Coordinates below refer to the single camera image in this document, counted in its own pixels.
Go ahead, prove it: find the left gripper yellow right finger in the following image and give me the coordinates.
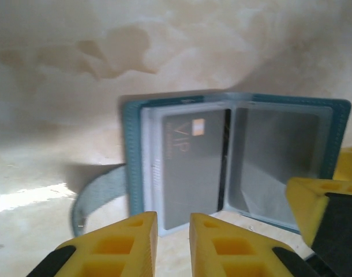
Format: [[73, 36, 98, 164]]
[[189, 212, 312, 277]]

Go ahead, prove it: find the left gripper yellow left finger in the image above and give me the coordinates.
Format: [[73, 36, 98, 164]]
[[27, 211, 159, 277]]

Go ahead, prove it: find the plain grey card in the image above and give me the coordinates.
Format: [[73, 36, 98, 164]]
[[238, 107, 321, 218]]

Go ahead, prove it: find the dark grey VIP card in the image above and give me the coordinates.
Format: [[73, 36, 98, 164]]
[[161, 108, 232, 231]]

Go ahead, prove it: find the teal card holder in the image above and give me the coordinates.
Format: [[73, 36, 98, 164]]
[[70, 91, 352, 237]]

